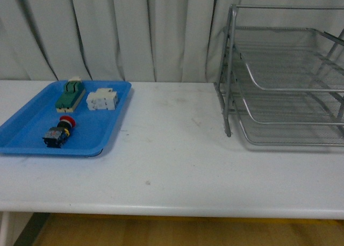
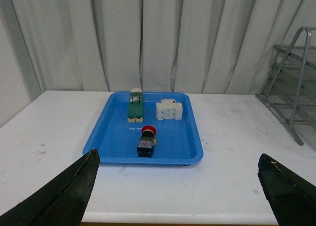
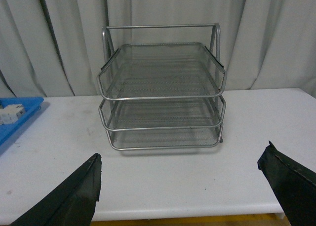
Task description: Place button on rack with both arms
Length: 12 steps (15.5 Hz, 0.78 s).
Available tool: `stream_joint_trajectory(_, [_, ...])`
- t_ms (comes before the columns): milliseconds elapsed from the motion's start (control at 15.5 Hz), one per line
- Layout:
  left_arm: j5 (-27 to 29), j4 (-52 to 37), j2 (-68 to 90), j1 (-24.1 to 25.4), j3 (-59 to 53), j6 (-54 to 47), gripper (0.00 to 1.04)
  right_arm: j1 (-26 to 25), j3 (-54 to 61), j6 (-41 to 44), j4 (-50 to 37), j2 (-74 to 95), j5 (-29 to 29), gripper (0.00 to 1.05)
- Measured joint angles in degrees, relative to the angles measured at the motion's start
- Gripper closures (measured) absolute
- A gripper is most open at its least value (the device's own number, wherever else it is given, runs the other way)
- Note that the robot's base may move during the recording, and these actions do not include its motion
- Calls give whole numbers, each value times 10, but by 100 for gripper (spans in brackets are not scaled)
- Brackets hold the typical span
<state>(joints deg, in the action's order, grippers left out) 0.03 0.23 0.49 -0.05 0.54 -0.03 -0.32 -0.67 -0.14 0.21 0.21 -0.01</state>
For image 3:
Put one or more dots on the right gripper camera black left finger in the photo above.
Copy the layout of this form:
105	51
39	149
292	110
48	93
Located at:
72	203

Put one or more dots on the right gripper camera black right finger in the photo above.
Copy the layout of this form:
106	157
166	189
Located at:
293	184

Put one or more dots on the silver mesh tray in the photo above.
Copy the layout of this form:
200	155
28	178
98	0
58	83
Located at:
161	71
163	139
130	115

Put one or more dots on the blue plastic tray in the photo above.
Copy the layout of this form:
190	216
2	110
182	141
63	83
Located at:
31	105

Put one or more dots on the white curtain backdrop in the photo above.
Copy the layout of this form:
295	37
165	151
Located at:
54	48

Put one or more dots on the white switch button block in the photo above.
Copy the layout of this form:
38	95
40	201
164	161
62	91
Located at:
11	113

